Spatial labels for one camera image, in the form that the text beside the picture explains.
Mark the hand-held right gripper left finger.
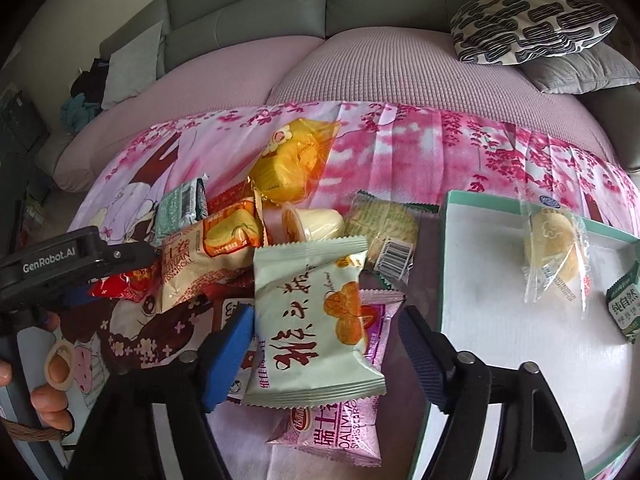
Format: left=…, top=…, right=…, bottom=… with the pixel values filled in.
left=70, top=302, right=257, bottom=480

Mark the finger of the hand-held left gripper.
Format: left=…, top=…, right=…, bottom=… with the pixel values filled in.
left=106, top=241, right=162, bottom=282

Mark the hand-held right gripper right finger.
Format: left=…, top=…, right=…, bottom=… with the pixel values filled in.
left=397, top=305, right=593, bottom=480

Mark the red white-print snack packet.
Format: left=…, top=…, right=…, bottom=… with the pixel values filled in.
left=87, top=265, right=166, bottom=303

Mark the cream roll cake packet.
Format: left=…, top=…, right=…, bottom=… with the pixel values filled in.
left=155, top=222, right=256, bottom=313

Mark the small green snack packet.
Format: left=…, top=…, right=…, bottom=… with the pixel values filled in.
left=152, top=174, right=210, bottom=243

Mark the white tray with teal rim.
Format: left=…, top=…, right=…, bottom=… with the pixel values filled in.
left=410, top=190, right=640, bottom=480

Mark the orange bordered snack packet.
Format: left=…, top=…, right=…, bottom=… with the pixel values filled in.
left=200, top=197, right=266, bottom=258

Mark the pale green pastry packet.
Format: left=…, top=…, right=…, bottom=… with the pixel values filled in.
left=240, top=236, right=387, bottom=409

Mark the pink roll cake packet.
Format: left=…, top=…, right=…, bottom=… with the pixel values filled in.
left=265, top=287, right=408, bottom=468

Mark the clear green-edged cookie packet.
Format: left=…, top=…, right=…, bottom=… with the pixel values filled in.
left=345, top=191, right=438, bottom=288

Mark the yellow jelly cup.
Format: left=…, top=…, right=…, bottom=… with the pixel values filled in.
left=281, top=201, right=347, bottom=247

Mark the person's left hand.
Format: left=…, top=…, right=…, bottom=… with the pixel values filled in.
left=30, top=310, right=76, bottom=433

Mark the dark furniture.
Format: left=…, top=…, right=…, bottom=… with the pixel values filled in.
left=0, top=82, right=51, bottom=241

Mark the dark clothes pile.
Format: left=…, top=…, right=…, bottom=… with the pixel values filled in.
left=60, top=57, right=111, bottom=133

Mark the clear round pastry packet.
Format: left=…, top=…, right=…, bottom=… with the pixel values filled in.
left=520, top=195, right=596, bottom=318

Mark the yellow cake packet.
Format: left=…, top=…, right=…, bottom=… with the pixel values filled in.
left=248, top=117, right=343, bottom=206

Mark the light grey pillow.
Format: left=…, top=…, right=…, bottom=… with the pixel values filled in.
left=101, top=21, right=166, bottom=111

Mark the green and white snack packet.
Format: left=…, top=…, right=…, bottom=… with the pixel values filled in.
left=606, top=265, right=640, bottom=346

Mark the pink printed cloth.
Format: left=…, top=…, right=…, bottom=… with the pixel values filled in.
left=15, top=100, right=640, bottom=480

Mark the grey sofa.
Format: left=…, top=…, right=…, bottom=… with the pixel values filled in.
left=37, top=0, right=640, bottom=173

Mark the pink sofa cover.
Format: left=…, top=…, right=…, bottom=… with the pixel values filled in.
left=52, top=27, right=621, bottom=196

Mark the black and white patterned pillow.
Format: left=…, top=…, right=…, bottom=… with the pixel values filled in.
left=450, top=0, right=618, bottom=67

